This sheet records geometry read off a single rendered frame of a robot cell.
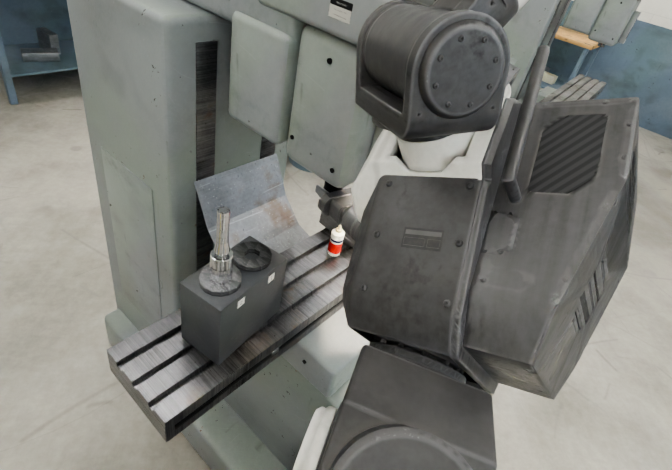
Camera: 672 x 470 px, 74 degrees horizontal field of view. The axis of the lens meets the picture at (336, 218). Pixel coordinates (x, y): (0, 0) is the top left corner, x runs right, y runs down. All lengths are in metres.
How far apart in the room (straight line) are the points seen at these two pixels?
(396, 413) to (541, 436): 2.12
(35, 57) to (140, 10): 3.50
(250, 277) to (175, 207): 0.43
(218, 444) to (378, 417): 1.47
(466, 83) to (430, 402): 0.28
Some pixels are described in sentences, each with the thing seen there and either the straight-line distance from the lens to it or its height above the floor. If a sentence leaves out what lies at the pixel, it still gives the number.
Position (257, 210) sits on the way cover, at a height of 0.97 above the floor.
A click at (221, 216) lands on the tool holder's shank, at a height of 1.32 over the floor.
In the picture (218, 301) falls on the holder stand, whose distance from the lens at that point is 0.96.
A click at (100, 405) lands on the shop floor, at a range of 2.20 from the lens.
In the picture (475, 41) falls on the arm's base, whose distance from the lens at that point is 0.42.
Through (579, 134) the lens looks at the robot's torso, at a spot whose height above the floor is 1.70.
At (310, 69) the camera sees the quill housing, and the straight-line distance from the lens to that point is 0.96.
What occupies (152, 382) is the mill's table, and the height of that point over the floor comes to 0.95.
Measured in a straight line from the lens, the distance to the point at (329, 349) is 1.24.
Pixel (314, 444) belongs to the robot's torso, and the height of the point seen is 1.40.
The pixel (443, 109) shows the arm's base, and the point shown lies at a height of 1.71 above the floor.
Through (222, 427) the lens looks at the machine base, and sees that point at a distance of 1.86.
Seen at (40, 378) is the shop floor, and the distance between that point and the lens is 2.33.
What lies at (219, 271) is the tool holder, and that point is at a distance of 0.94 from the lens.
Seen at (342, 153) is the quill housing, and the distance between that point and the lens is 0.95.
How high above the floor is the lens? 1.85
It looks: 36 degrees down
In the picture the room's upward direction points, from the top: 13 degrees clockwise
